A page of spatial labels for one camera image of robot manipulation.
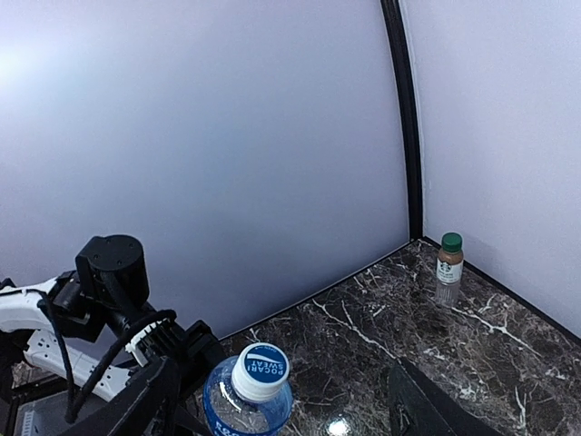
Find Starbucks bottle green cap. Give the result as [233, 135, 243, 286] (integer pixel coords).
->
[435, 232, 464, 307]

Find small blue label water bottle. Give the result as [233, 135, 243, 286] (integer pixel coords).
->
[203, 354, 293, 435]

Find right black frame post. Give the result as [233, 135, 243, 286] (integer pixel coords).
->
[380, 0, 423, 241]

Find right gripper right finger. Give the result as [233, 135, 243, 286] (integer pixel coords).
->
[388, 357, 499, 436]

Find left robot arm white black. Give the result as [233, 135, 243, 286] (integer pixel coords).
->
[1, 234, 225, 398]

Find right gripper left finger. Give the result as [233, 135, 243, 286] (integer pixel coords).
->
[64, 358, 180, 435]

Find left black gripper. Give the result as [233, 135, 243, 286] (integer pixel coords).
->
[174, 320, 226, 395]

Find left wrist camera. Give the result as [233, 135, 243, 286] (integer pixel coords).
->
[124, 318, 184, 367]

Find white Pocari bottle cap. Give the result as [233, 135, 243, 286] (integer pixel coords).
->
[231, 342, 290, 403]

